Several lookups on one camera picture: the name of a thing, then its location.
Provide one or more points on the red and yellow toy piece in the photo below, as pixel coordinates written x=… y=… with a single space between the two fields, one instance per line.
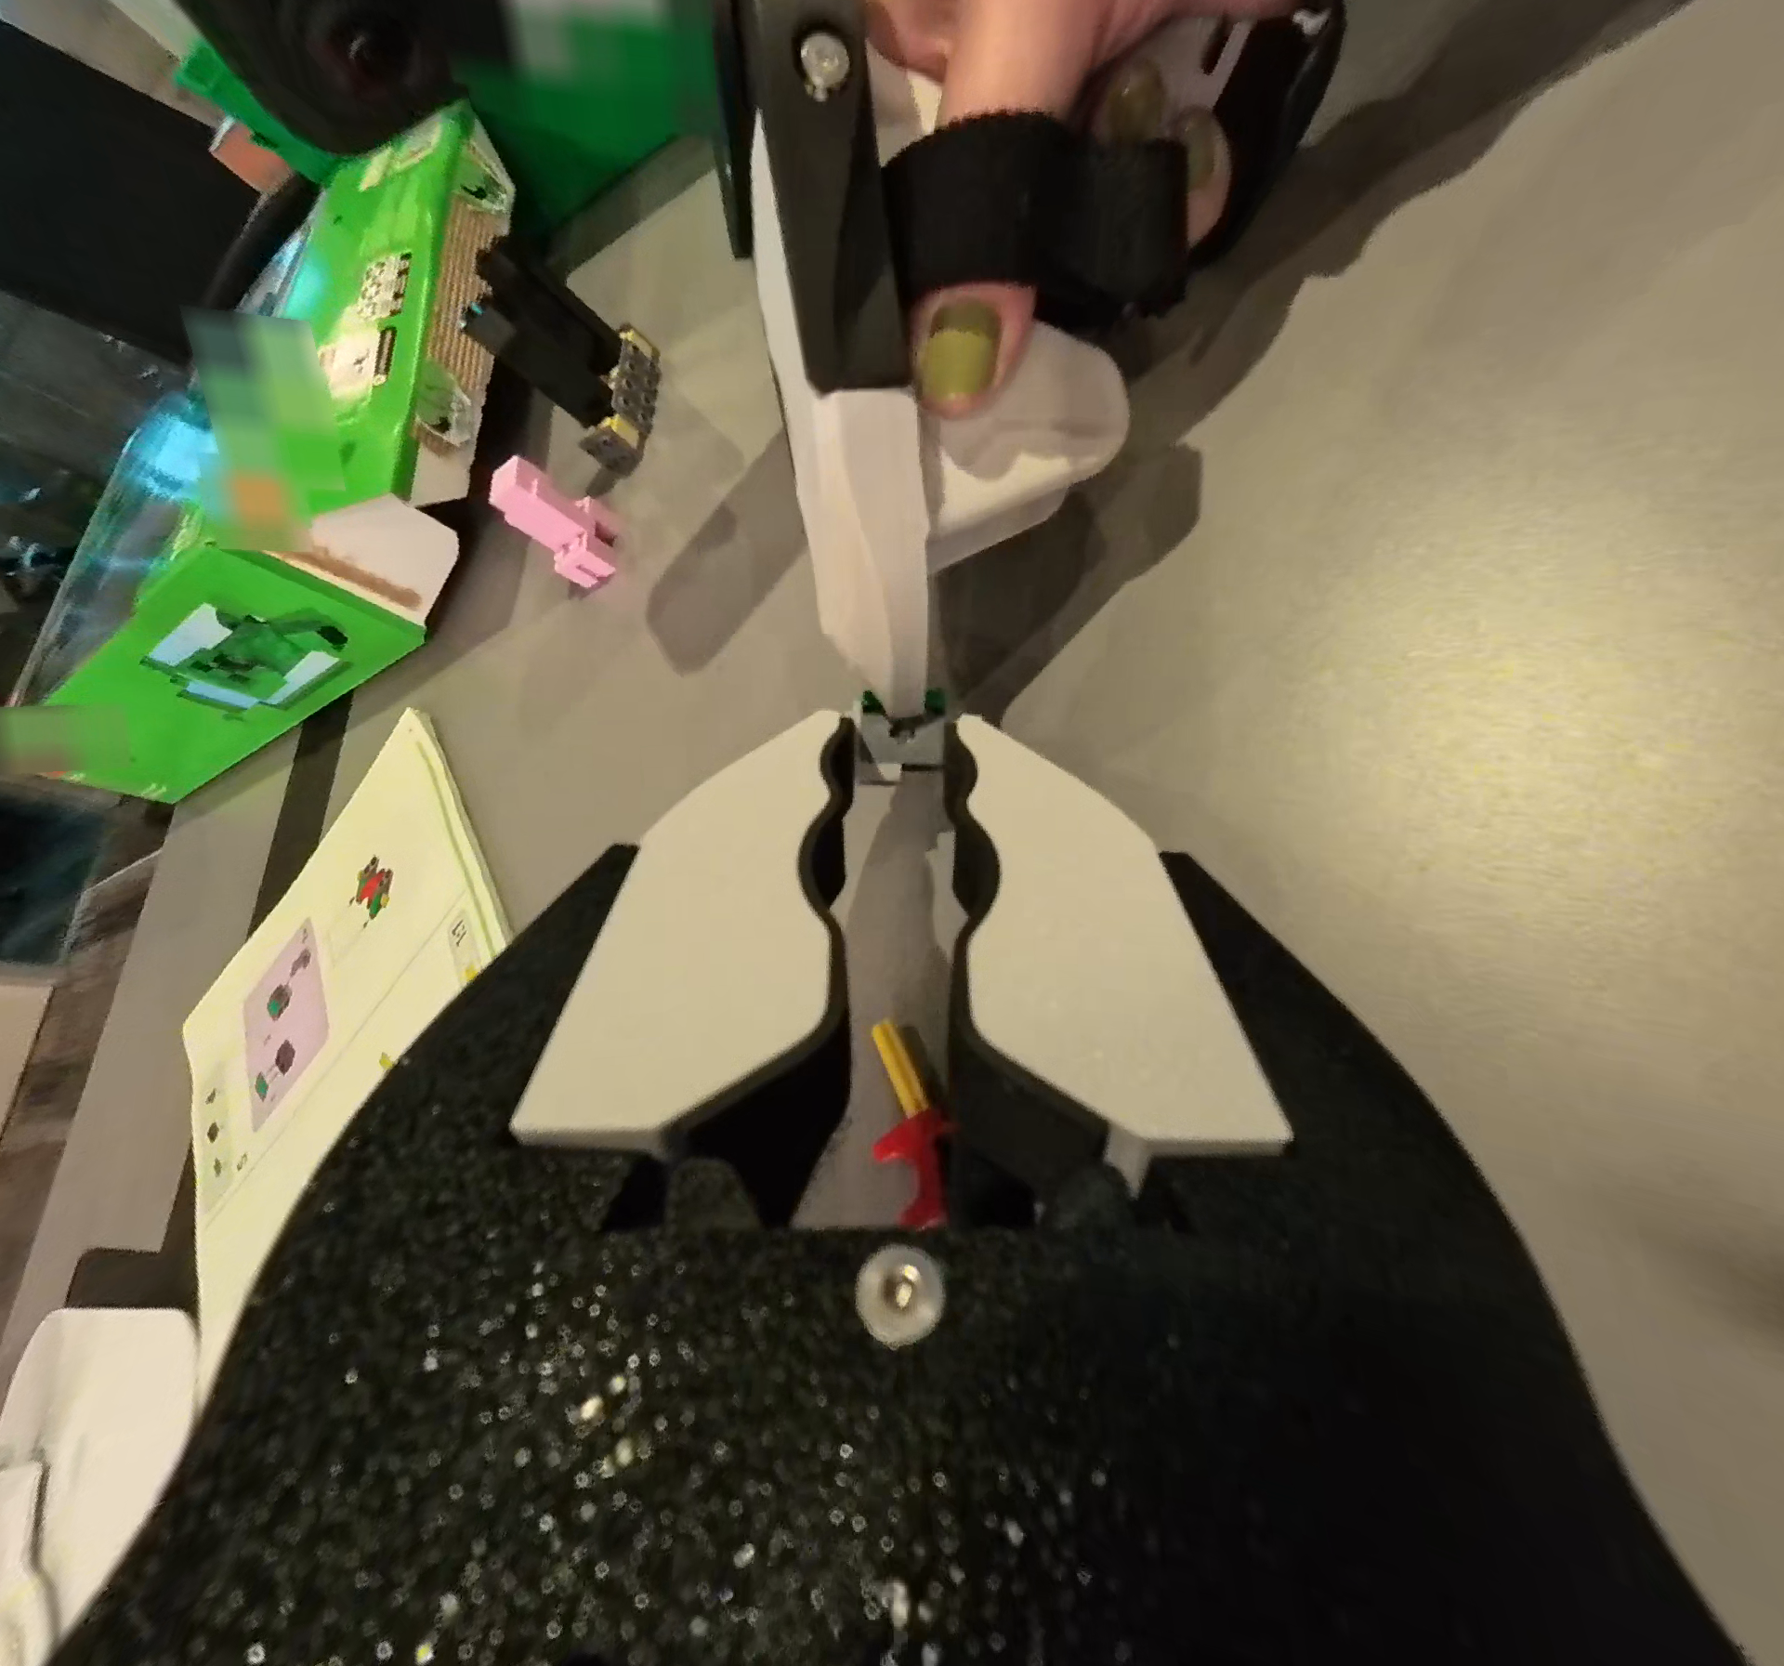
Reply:
x=906 y=1116

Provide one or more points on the black and tan brick build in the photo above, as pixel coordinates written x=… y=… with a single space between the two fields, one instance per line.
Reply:
x=559 y=356

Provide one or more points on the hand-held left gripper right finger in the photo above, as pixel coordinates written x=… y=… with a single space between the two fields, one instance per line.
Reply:
x=1115 y=983

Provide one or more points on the green toy set box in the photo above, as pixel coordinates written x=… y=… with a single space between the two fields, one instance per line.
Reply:
x=140 y=705

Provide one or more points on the building instruction booklet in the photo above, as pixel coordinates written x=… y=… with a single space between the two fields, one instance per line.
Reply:
x=335 y=997

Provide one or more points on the grey brick with cross hole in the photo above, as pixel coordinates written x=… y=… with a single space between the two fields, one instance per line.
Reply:
x=897 y=746

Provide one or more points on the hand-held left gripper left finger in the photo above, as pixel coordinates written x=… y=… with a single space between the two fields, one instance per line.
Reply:
x=684 y=983

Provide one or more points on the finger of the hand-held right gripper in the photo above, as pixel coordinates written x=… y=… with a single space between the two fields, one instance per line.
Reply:
x=872 y=537

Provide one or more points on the pink toy pig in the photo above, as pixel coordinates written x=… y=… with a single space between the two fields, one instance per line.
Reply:
x=559 y=535

